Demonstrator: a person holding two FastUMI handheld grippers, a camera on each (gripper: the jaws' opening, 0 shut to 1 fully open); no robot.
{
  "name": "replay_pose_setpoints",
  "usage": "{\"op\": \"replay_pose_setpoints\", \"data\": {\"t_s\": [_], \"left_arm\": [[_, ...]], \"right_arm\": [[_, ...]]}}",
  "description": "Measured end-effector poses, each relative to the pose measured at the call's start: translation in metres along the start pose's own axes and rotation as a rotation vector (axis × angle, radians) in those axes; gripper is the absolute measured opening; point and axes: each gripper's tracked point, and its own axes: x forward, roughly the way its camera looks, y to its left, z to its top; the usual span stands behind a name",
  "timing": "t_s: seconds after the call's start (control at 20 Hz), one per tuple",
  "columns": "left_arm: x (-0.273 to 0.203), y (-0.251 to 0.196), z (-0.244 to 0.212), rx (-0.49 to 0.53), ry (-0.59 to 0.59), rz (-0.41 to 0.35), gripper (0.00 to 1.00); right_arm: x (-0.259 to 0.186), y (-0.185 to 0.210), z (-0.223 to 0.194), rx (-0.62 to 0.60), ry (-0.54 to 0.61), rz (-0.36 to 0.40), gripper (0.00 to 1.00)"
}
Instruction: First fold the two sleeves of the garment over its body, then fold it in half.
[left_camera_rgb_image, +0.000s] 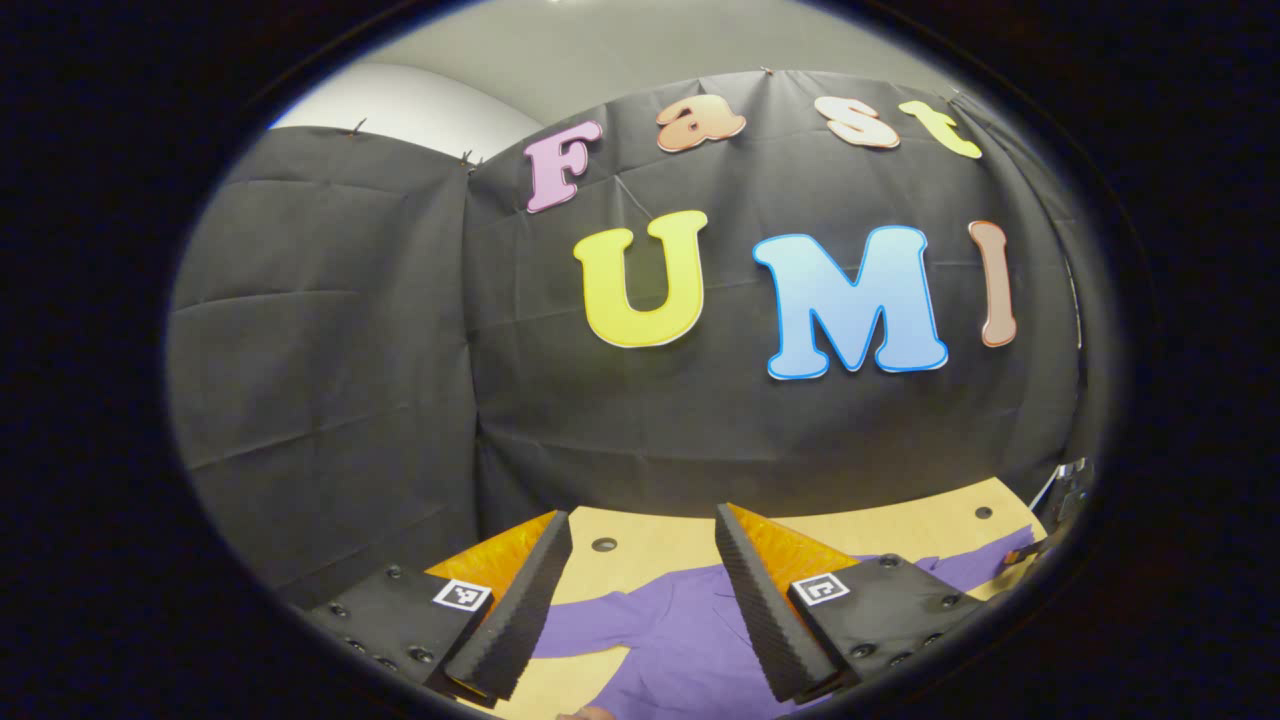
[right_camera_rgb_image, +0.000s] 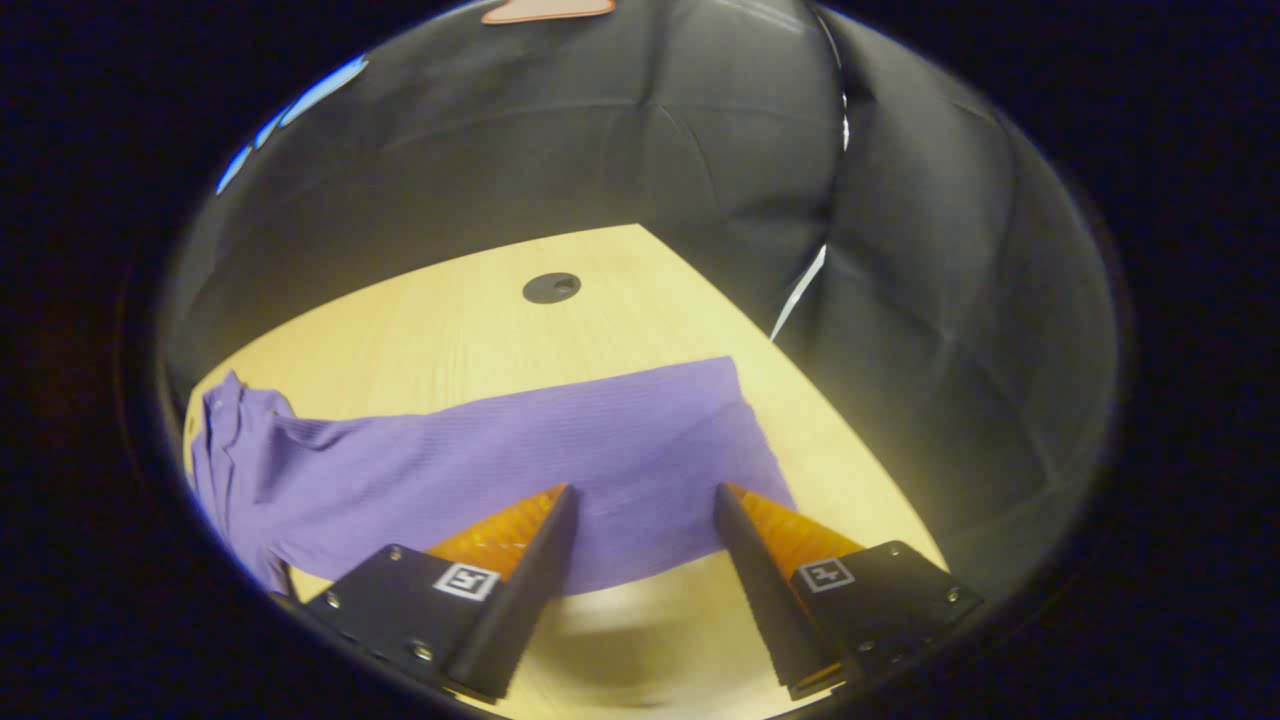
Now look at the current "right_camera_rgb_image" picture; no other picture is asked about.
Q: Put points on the purple knit garment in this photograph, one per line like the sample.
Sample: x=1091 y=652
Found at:
x=480 y=460

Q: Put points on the black backdrop cloth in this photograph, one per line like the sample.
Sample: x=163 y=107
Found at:
x=600 y=130

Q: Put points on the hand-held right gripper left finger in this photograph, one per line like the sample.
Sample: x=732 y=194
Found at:
x=520 y=620

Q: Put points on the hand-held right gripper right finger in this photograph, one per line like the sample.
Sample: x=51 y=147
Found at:
x=770 y=620

